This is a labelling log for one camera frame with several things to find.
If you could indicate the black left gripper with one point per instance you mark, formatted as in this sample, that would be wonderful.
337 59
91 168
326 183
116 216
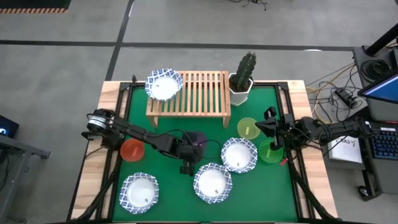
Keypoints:
188 152

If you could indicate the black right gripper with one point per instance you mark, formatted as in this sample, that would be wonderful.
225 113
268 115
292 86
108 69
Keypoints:
284 130

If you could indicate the blue patterned paper bowl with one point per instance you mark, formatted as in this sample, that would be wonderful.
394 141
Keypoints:
212 183
164 87
238 155
139 193

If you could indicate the purple plastic bowl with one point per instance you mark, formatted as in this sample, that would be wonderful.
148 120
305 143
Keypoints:
201 137

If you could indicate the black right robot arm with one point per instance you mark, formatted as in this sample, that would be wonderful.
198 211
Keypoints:
342 127

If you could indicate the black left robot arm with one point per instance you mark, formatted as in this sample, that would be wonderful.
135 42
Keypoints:
140 135

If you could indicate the slatted wooden shelf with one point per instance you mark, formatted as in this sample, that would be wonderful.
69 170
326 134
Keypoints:
202 102

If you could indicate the yellow-green plastic cup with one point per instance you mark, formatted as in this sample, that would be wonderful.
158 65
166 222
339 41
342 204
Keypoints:
248 129

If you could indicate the green table mat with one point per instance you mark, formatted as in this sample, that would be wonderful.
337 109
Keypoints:
174 193

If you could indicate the red tape piece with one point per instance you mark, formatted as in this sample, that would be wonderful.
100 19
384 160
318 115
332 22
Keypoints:
284 161

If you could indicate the green cactus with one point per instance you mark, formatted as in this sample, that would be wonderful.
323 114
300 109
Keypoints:
246 70

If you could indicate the white paper sheet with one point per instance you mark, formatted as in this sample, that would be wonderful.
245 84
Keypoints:
345 150

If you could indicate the black power strip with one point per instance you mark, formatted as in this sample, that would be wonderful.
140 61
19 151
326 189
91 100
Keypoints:
345 97

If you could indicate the backlit black keyboard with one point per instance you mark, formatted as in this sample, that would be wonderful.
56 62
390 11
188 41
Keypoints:
385 143

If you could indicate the computer monitor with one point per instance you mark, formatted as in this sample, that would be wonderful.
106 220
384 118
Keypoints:
381 90

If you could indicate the black pole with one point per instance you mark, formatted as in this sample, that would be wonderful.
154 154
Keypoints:
384 39

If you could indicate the grey side desk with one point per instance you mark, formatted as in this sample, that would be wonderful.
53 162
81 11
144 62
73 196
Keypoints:
18 149

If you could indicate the striped hazard floor mat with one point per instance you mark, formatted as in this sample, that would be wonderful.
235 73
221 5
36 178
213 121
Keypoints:
31 6

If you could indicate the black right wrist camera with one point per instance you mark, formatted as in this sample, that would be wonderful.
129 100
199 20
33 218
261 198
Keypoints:
270 113

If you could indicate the black metal table frame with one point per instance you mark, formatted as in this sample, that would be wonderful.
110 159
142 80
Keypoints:
292 102

